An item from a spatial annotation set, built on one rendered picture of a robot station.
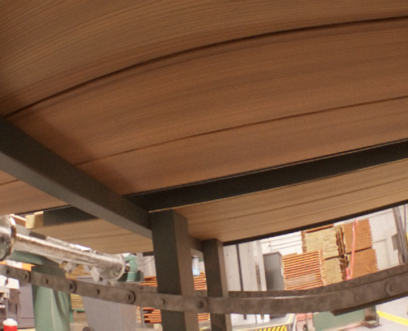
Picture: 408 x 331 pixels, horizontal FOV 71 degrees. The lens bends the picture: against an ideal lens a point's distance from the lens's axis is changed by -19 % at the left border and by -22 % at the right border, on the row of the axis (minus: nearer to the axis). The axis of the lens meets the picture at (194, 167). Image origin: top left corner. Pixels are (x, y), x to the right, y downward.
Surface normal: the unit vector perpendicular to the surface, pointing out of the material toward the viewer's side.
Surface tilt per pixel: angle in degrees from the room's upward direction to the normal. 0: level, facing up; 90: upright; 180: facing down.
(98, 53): 180
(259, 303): 90
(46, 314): 90
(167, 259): 90
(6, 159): 180
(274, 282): 90
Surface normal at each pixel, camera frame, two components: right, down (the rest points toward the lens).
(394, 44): 0.11, 0.92
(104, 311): -0.26, -0.27
